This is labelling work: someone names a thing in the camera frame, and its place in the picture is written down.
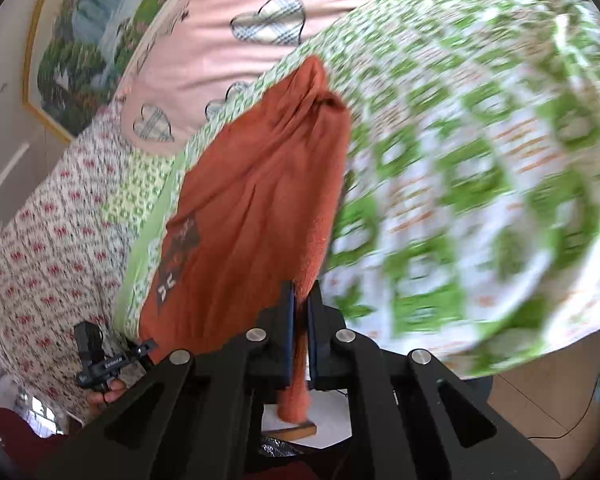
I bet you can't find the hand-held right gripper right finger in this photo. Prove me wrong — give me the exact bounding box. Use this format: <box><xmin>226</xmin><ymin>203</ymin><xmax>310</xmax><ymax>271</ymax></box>
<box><xmin>307</xmin><ymin>279</ymin><xmax>562</xmax><ymax>480</ymax></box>

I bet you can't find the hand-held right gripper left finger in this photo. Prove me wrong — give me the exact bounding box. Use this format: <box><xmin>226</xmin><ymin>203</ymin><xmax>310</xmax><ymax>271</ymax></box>
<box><xmin>39</xmin><ymin>281</ymin><xmax>296</xmax><ymax>480</ymax></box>

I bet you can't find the orange knit garment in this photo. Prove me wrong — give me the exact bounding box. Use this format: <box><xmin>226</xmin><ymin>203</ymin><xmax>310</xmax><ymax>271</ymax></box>
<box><xmin>137</xmin><ymin>55</ymin><xmax>354</xmax><ymax>424</ymax></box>

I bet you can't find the person's left hand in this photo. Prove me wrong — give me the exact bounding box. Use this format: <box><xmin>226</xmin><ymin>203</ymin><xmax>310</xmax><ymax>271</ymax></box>
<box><xmin>87</xmin><ymin>378</ymin><xmax>128</xmax><ymax>412</ymax></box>

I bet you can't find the white round object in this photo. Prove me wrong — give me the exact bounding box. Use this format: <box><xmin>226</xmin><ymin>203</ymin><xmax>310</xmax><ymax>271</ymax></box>
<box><xmin>260</xmin><ymin>389</ymin><xmax>354</xmax><ymax>452</ymax></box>

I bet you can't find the dark red cloth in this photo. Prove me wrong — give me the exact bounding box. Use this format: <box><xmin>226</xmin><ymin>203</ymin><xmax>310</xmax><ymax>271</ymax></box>
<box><xmin>0</xmin><ymin>394</ymin><xmax>86</xmax><ymax>480</ymax></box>

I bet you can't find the white red-flowered bed sheet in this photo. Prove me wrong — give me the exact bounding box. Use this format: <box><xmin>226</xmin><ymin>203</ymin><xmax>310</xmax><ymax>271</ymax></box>
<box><xmin>0</xmin><ymin>100</ymin><xmax>182</xmax><ymax>426</ymax></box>

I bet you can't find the green patterned white blanket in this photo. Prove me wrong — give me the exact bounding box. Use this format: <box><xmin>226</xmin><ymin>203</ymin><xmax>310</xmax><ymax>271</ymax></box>
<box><xmin>112</xmin><ymin>0</ymin><xmax>600</xmax><ymax>382</ymax></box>

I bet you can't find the pink heart pillow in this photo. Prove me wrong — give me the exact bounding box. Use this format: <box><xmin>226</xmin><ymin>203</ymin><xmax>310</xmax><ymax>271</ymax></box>
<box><xmin>117</xmin><ymin>0</ymin><xmax>457</xmax><ymax>155</ymax></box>

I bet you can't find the black floor cable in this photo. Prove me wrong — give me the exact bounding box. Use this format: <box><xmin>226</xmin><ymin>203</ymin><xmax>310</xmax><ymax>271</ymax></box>
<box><xmin>529</xmin><ymin>330</ymin><xmax>600</xmax><ymax>442</ymax></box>

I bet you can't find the framed landscape wall picture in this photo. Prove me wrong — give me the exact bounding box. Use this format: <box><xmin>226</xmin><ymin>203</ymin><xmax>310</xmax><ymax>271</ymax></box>
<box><xmin>22</xmin><ymin>0</ymin><xmax>202</xmax><ymax>142</ymax></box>

